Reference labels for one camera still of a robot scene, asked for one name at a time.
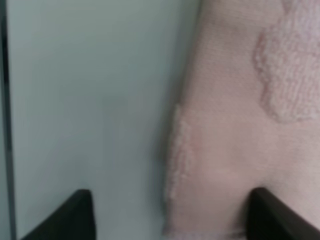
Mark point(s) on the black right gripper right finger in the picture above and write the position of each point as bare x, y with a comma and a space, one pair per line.
268, 218

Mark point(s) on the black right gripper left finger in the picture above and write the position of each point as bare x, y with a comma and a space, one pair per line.
73, 220

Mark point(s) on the pink terry towel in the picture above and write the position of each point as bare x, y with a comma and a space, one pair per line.
248, 117

